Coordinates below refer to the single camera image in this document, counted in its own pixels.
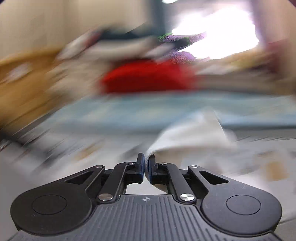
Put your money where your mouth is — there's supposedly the wooden bed frame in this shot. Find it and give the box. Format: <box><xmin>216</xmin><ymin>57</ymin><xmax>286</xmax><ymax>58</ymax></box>
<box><xmin>1</xmin><ymin>48</ymin><xmax>65</xmax><ymax>132</ymax></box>

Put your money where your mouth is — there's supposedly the red folded blanket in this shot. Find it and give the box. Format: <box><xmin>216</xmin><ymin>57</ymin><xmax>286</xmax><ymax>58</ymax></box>
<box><xmin>99</xmin><ymin>60</ymin><xmax>196</xmax><ymax>93</ymax></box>

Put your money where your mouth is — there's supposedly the light blue patterned quilt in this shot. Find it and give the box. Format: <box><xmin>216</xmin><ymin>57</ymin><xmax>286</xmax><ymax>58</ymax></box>
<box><xmin>44</xmin><ymin>91</ymin><xmax>295</xmax><ymax>133</ymax></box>

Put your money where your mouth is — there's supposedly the white shirt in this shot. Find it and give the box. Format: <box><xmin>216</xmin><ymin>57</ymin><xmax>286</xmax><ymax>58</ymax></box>
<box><xmin>144</xmin><ymin>111</ymin><xmax>236</xmax><ymax>180</ymax></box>

